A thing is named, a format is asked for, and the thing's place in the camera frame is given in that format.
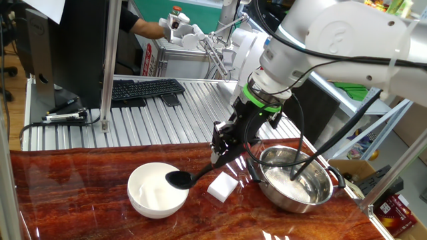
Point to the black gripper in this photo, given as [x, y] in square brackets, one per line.
[248, 121]

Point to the white haptic control device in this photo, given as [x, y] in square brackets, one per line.
[187, 33]

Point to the person bare forearm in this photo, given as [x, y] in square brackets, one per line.
[146, 28]

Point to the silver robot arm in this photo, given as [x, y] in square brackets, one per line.
[333, 40]

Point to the white ceramic bowl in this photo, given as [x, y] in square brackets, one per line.
[150, 196]

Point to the person hand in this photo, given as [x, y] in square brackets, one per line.
[166, 33]

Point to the white sponge block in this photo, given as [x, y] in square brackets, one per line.
[221, 186]

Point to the black smartphone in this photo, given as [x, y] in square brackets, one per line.
[171, 100]

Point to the silver aluminium flight case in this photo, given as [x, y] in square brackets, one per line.
[180, 60]

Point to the black keyboard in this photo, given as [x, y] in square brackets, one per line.
[146, 89]

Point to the black flat pad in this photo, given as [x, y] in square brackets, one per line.
[128, 103]

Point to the red and white sign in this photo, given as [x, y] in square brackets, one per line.
[148, 58]

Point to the brown cardboard box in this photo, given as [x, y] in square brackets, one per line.
[350, 166]

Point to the green cloth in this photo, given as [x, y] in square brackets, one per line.
[353, 90]

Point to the yellow ball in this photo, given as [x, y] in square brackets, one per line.
[374, 155]

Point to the glass jar orange lid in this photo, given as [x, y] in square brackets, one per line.
[177, 10]

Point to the white metal shelf rack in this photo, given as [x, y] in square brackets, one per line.
[377, 106]

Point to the black plastic case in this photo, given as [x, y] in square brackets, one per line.
[377, 181]

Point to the black shirt sleeve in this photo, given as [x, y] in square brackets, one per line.
[128, 19]

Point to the wood pattern table mat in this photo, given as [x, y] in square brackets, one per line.
[83, 206]

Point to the white marker pen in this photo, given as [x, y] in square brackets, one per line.
[65, 117]

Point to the black pen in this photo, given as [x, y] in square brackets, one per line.
[63, 106]

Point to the red printed carton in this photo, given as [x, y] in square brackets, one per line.
[393, 213]

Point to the black computer monitor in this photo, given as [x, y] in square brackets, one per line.
[76, 50]

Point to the white paper sheet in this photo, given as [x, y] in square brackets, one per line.
[43, 9]

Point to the black office chair base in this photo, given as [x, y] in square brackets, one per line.
[8, 71]

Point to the aluminium frame post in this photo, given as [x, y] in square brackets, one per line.
[111, 66]
[393, 173]
[8, 200]

